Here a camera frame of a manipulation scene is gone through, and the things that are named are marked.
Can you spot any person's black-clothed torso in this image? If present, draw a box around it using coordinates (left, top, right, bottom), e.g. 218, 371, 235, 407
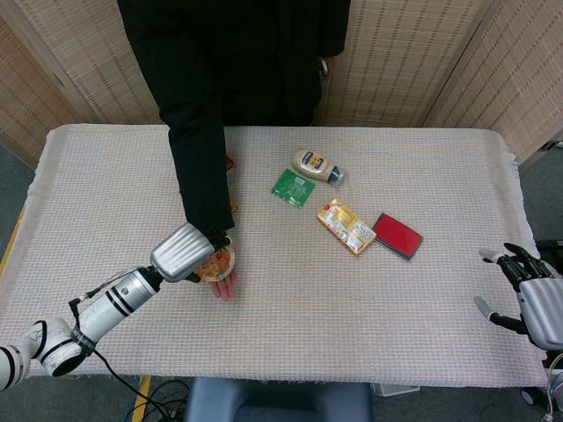
116, 0, 353, 128

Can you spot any orange cup container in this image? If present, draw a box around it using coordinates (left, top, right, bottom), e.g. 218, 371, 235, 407
193, 246, 237, 282

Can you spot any black equipment box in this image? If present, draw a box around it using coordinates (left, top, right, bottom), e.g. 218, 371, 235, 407
534, 239, 563, 261

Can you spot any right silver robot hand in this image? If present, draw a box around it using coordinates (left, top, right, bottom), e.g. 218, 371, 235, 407
472, 242, 563, 353

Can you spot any blue chair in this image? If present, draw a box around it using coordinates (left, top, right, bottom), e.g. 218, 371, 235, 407
183, 376, 375, 422

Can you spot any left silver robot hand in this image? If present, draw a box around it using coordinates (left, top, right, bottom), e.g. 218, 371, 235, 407
149, 222, 233, 285

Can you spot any red stamp pad case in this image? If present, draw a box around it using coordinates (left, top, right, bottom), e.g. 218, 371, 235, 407
371, 212, 425, 262

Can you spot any bamboo folding screen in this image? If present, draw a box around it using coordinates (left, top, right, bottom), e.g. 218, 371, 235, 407
0, 0, 563, 171

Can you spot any yellow food box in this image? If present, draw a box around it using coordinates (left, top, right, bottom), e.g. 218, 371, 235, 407
315, 197, 378, 256

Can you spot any mayonnaise squeeze bottle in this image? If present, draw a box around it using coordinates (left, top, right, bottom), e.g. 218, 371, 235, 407
292, 148, 346, 185

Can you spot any black cable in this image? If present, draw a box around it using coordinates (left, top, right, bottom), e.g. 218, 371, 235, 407
90, 349, 190, 422

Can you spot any white woven tablecloth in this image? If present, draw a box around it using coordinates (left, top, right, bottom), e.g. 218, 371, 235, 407
0, 124, 549, 390

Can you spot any green flat packet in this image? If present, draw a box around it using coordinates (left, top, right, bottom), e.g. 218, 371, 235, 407
269, 168, 317, 210

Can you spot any person's black-sleeved right forearm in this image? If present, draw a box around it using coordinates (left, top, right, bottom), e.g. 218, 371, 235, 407
168, 118, 237, 241

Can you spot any person's right hand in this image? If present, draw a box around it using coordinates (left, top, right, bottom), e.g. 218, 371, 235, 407
208, 263, 239, 302

